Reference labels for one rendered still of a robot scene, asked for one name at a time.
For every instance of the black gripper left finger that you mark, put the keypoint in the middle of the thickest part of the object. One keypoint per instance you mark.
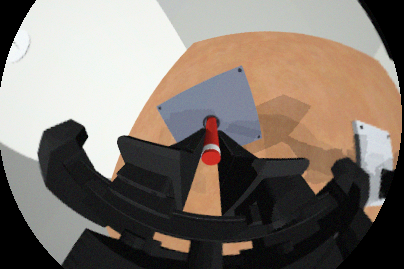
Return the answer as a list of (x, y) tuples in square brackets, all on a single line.
[(178, 161)]

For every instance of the red peg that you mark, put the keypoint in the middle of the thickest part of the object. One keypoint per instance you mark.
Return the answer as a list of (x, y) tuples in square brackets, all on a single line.
[(210, 149)]

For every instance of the grey sloped panel with hole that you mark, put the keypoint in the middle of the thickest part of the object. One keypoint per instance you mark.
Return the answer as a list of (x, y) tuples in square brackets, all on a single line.
[(227, 98)]

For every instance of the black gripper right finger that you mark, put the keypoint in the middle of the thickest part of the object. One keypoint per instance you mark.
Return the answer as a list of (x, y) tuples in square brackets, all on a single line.
[(240, 172)]

